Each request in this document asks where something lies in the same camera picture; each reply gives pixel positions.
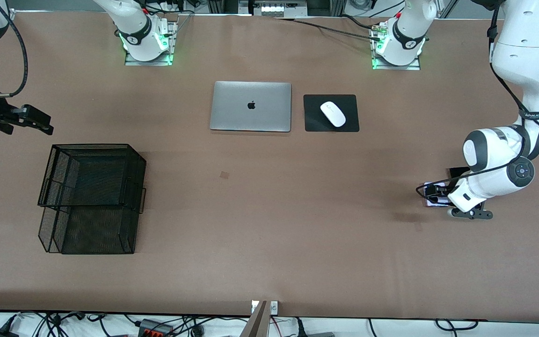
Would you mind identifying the grey slanted post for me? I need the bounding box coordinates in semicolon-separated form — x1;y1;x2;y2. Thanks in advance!
240;301;268;337

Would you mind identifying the black power strip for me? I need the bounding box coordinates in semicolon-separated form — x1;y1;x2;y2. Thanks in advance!
138;319;173;337

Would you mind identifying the black cable on table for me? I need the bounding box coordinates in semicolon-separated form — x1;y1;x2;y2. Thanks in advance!
274;18;383;42

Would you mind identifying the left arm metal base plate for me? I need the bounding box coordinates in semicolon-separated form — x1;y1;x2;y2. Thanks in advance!
371;23;421;71

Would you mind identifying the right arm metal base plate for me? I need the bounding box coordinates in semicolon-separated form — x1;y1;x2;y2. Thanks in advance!
124;21;177;66

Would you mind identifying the black mouse pad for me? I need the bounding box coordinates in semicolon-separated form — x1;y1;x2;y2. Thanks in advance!
303;94;360;132

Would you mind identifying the black looped floor cable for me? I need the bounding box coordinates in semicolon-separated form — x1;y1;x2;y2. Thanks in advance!
436;319;478;331

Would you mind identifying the white computer mouse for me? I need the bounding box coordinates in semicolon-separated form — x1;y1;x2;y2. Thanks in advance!
320;101;346;127

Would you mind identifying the black wire mesh tray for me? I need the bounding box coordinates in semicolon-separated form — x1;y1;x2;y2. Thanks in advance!
38;206;138;255
37;144;147;214

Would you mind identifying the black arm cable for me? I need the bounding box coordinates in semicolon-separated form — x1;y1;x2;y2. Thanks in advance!
0;0;29;98
415;5;539;197

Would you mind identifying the lilac flip phone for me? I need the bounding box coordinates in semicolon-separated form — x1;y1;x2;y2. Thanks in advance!
422;183;452;208

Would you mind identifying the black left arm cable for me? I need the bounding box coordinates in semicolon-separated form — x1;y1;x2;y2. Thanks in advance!
415;5;539;197

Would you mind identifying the silver closed laptop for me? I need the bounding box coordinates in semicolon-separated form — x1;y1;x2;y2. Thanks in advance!
210;81;292;133

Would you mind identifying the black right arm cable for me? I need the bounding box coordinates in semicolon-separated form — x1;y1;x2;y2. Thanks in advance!
0;0;29;98

